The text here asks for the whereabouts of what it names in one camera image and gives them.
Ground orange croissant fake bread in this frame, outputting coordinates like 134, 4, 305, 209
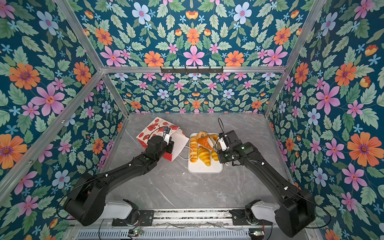
197, 136, 211, 151

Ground small yellow fake bread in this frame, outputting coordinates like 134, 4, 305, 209
210, 150, 219, 162

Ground metal tongs with white tips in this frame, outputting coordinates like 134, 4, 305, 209
207, 137, 217, 150

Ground aluminium front rail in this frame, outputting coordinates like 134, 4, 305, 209
89, 208, 319, 230

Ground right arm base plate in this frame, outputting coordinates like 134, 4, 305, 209
229, 209, 273, 226

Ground tan ring bagel fake bread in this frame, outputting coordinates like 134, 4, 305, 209
197, 131, 209, 139

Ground yellow speckled fake bread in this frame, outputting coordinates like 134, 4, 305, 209
198, 146, 211, 167

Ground black hook rail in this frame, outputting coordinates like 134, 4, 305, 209
160, 67, 224, 74

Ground white rectangular tray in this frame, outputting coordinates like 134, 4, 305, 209
188, 133, 223, 174

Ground white slotted cable duct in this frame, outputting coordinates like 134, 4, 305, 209
75, 229, 251, 240

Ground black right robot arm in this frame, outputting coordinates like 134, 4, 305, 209
214, 131, 316, 238

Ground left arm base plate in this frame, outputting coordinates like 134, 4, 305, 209
112, 210, 155, 227

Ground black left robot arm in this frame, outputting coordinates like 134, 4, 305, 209
63, 134, 174, 227

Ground long striped fake bread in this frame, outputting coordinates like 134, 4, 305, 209
189, 136, 198, 163

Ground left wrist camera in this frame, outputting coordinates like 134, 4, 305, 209
162, 126, 171, 145

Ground red white paper bag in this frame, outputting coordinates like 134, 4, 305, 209
136, 117, 190, 162

